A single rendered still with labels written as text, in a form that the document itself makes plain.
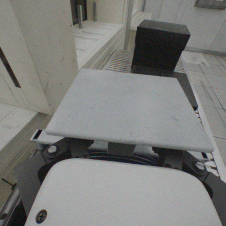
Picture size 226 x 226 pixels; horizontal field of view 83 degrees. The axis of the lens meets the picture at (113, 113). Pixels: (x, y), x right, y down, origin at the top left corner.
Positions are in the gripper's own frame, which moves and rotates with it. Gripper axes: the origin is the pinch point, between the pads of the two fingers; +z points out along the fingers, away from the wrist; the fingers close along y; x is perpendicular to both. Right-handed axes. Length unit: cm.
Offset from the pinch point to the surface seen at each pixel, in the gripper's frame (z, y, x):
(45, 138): 0.0, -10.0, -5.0
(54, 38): 25.3, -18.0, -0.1
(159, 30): 73, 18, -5
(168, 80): 4.8, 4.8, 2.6
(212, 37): 389, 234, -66
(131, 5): 174, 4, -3
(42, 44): 20.7, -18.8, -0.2
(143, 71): 54, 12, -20
